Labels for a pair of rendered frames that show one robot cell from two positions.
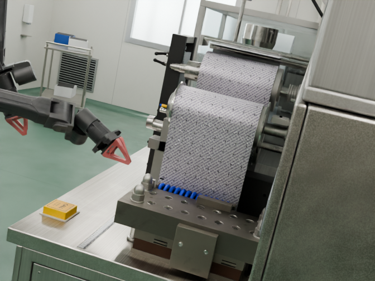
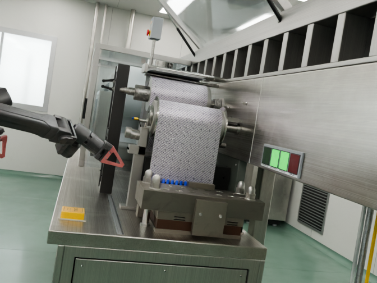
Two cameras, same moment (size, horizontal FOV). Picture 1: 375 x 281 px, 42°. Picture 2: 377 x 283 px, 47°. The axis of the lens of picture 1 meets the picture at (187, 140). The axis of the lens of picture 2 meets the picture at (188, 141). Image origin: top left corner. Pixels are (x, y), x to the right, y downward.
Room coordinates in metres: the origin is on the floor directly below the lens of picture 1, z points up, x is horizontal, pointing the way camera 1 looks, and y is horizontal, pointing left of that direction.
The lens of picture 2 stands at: (-0.07, 0.61, 1.26)
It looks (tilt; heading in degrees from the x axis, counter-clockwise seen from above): 3 degrees down; 334
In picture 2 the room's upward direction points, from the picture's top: 9 degrees clockwise
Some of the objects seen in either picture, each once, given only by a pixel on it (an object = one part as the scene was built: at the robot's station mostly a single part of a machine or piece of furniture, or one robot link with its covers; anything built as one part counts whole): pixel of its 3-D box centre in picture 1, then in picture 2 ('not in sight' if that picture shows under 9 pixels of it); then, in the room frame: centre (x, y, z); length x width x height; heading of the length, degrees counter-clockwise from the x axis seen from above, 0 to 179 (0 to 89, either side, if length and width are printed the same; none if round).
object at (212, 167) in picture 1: (202, 169); (183, 161); (1.30, -0.06, 1.11); 0.23 x 0.01 x 0.18; 78
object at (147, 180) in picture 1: (147, 181); (148, 176); (1.26, 0.08, 1.05); 0.04 x 0.04 x 0.04
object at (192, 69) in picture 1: (195, 71); (141, 92); (1.63, 0.02, 1.33); 0.06 x 0.06 x 0.06; 78
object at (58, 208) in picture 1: (60, 209); (72, 213); (1.28, 0.31, 0.91); 0.07 x 0.07 x 0.02; 78
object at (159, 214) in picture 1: (198, 222); (198, 200); (1.18, -0.07, 1.00); 0.40 x 0.16 x 0.06; 78
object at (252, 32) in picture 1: (260, 33); (159, 67); (2.07, -0.20, 1.50); 0.14 x 0.14 x 0.06
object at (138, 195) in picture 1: (138, 192); (156, 181); (1.16, 0.09, 1.05); 0.04 x 0.04 x 0.04
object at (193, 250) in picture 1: (192, 251); (209, 218); (1.08, -0.07, 0.96); 0.10 x 0.03 x 0.11; 78
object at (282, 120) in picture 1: (282, 120); (232, 119); (1.32, -0.24, 1.28); 0.06 x 0.05 x 0.02; 78
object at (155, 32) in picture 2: not in sight; (153, 28); (1.92, -0.09, 1.66); 0.07 x 0.07 x 0.10; 79
